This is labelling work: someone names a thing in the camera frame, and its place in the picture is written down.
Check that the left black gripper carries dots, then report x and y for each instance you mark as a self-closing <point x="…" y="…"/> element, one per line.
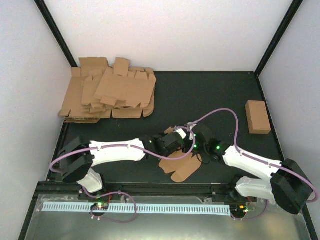
<point x="159" y="137"/>

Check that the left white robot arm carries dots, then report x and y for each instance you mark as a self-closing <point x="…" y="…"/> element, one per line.
<point x="82" y="156"/>

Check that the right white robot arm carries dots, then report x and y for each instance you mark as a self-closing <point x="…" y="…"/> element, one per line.
<point x="280" y="182"/>

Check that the folded brown cardboard box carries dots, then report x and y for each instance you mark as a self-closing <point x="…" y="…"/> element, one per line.
<point x="257" y="117"/>

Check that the stack of flat cardboard blanks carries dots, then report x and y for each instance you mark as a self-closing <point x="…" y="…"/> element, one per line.
<point x="99" y="90"/>

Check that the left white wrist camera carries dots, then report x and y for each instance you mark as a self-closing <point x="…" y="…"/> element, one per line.
<point x="181" y="130"/>

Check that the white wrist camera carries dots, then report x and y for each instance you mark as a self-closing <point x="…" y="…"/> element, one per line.
<point x="181" y="130"/>
<point x="191" y="125"/>

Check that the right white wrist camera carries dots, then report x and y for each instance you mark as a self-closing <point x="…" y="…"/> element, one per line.
<point x="191" y="125"/>

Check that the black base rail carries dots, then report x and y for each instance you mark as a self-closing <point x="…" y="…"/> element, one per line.
<point x="216" y="192"/>

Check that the metal base plate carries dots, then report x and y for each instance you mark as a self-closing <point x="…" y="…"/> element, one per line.
<point x="265" y="222"/>

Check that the light blue slotted cable duct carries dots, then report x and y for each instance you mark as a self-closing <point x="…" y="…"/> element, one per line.
<point x="139" y="208"/>

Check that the left black frame post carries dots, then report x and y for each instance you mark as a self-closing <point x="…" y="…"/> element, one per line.
<point x="51" y="23"/>

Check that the black frame post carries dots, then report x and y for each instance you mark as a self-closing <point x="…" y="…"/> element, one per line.
<point x="286" y="21"/>
<point x="51" y="23"/>

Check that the right black frame post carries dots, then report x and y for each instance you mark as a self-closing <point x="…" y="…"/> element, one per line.
<point x="286" y="21"/>

